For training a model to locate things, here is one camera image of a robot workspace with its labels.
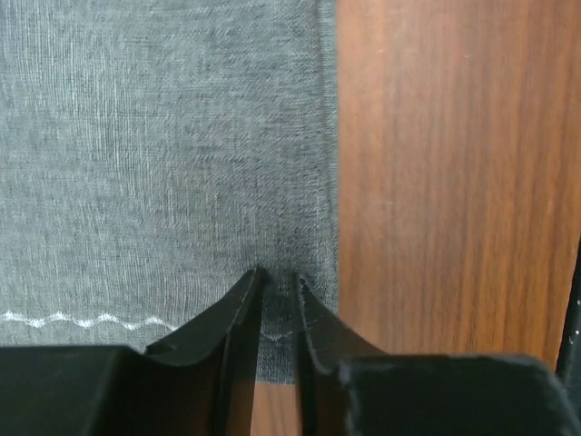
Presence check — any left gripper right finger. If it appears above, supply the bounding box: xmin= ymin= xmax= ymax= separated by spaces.
xmin=292 ymin=273 xmax=385 ymax=435

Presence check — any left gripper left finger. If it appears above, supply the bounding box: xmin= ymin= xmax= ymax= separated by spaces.
xmin=145 ymin=267 xmax=266 ymax=435

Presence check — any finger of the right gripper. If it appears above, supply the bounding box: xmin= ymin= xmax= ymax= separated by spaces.
xmin=556 ymin=255 xmax=580 ymax=395

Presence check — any grey cloth napkin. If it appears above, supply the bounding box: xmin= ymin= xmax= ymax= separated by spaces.
xmin=1 ymin=1 xmax=339 ymax=383

